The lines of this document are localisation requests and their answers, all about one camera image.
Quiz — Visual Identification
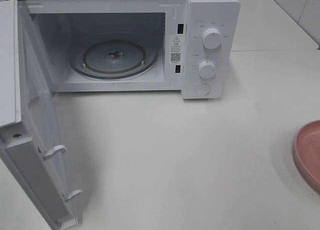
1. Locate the white round door button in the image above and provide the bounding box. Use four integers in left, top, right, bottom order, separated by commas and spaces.
195, 83, 211, 96

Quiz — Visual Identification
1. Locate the white round knob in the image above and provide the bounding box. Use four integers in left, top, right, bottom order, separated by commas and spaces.
198, 60, 217, 79
201, 26, 223, 50

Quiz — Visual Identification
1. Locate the white microwave door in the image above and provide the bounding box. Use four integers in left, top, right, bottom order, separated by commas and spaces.
0, 0, 81, 230

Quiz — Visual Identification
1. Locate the pink round plate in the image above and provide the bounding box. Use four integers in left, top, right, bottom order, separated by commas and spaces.
293, 120, 320, 193

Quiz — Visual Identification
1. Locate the glass microwave turntable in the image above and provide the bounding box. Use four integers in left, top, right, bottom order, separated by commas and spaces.
69, 39, 159, 80

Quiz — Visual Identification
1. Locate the white microwave oven body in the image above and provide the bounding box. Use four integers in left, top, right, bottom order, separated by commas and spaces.
5, 0, 241, 99

